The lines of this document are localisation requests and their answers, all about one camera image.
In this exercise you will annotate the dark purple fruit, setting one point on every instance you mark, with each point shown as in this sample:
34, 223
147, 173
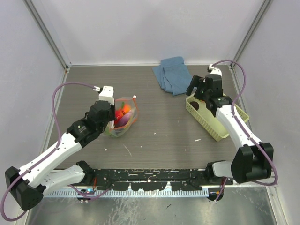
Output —
195, 105

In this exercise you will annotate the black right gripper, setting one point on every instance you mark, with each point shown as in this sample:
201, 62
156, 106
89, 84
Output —
196, 82

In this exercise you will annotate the red apple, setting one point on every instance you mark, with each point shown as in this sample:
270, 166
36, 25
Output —
118, 116

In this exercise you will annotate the yellow banana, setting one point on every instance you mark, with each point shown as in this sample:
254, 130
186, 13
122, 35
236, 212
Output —
127, 126

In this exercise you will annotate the green leafy vegetable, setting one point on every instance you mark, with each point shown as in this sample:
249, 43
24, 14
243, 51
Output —
113, 132

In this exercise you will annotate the clear zip bag orange zipper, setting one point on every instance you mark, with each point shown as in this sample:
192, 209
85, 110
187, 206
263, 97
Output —
119, 103

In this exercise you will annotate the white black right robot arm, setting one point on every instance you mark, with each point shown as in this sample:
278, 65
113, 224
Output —
253, 159

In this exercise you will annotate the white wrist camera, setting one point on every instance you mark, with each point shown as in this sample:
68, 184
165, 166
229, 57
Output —
214, 70
105, 94

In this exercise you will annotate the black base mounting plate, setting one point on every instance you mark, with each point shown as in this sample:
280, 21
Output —
149, 179

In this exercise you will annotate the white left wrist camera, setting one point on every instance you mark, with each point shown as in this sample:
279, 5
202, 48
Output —
105, 94

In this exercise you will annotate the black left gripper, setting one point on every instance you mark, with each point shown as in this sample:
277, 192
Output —
113, 116

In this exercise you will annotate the dark brown food item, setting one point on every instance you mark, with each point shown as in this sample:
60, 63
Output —
125, 119

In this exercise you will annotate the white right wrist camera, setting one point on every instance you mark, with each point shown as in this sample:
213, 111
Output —
214, 70

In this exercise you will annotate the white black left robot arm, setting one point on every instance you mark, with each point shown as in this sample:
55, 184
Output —
30, 183

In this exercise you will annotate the grey slotted cable duct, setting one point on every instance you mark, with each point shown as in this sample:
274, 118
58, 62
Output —
68, 192

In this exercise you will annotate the pale green plastic basket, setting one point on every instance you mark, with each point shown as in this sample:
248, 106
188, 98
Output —
206, 119

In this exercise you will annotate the orange peach fruit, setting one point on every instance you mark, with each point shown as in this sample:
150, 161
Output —
126, 108

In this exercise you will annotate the blue folded cloth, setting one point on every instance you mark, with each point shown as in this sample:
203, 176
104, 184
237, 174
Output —
173, 75

